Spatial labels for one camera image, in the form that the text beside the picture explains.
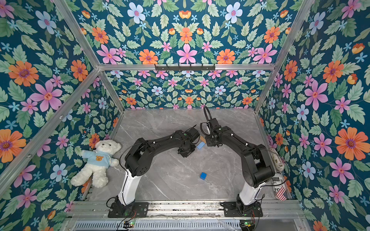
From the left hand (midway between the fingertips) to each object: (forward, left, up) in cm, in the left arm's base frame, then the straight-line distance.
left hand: (195, 152), depth 94 cm
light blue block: (+5, -4, 0) cm, 6 cm away
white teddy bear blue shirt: (-4, +58, +7) cm, 58 cm away
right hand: (+5, -11, +6) cm, 14 cm away
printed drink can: (-26, -45, +2) cm, 52 cm away
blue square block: (-16, -4, -1) cm, 16 cm away
